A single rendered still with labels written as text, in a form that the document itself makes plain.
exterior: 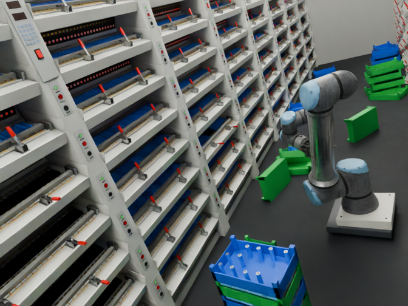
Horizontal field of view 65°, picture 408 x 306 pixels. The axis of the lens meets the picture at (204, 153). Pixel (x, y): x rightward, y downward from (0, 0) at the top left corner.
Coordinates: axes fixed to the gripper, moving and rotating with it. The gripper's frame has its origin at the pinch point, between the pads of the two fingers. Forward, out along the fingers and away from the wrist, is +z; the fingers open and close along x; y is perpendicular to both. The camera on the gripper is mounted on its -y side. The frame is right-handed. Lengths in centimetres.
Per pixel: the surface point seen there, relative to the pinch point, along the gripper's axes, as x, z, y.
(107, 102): 48, -45, 106
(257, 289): -8, 32, 87
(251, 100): -11, -111, -36
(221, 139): -10, -69, 27
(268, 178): -36, -42, 8
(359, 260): -33, 38, 23
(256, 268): -11, 23, 79
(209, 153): -9, -59, 45
